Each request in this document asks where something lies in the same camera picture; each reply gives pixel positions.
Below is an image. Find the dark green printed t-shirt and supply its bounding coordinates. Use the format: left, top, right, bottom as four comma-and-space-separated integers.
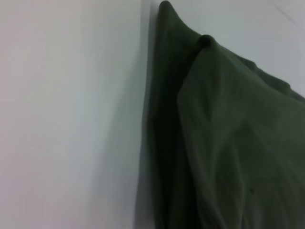
140, 0, 305, 229

